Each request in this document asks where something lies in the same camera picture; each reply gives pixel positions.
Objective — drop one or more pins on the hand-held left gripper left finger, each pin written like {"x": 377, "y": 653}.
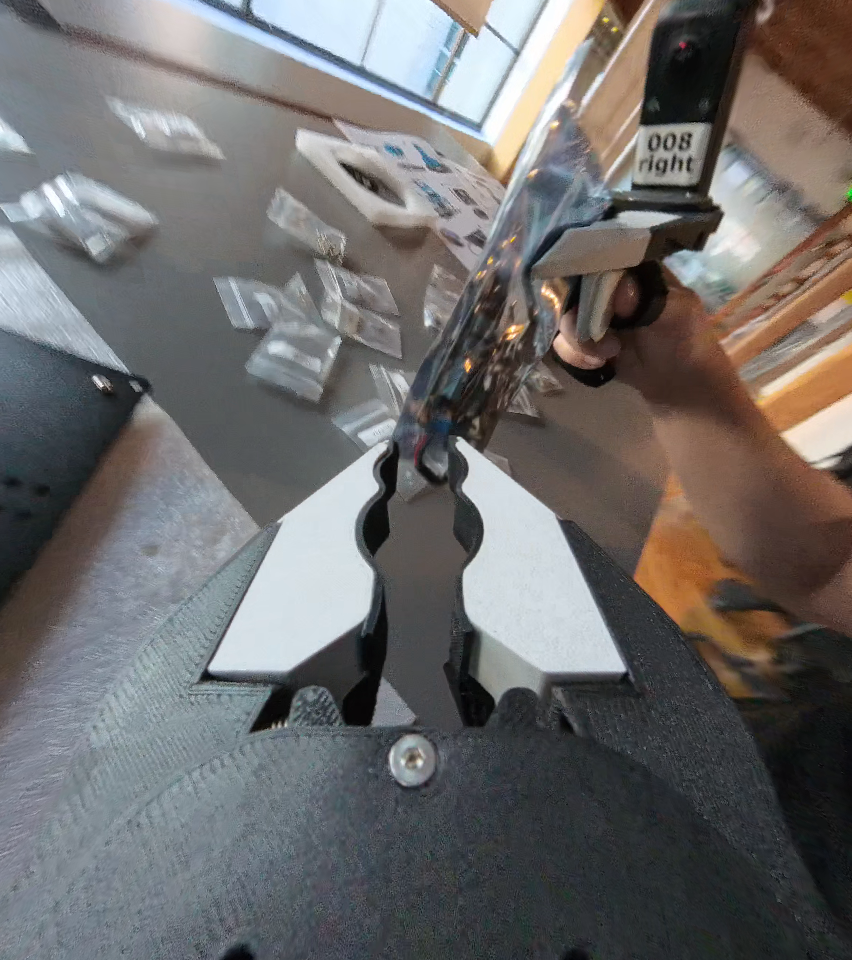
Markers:
{"x": 299, "y": 600}

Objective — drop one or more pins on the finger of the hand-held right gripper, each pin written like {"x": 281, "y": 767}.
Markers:
{"x": 598, "y": 251}

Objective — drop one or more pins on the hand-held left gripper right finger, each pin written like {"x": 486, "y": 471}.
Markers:
{"x": 546, "y": 600}

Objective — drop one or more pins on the silver plastic parts bag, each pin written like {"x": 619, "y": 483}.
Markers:
{"x": 508, "y": 285}

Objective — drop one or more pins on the person's right forearm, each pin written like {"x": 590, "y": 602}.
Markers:
{"x": 786, "y": 510}

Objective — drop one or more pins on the person's right hand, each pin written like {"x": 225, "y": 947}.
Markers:
{"x": 681, "y": 345}

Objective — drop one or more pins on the printed instruction sheet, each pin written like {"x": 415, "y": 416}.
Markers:
{"x": 448, "y": 188}

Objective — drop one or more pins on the white foam sheet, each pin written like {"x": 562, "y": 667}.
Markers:
{"x": 126, "y": 600}

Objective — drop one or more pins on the wooden bookshelf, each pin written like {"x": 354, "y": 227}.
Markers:
{"x": 831, "y": 300}

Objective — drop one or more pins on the scattered small clear parts bags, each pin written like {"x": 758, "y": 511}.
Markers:
{"x": 291, "y": 353}

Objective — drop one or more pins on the white foam tray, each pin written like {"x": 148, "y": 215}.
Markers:
{"x": 339, "y": 168}

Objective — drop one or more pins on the large office windows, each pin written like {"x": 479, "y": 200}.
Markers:
{"x": 396, "y": 45}

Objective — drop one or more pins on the black metal base plate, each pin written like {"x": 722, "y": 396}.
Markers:
{"x": 21, "y": 465}

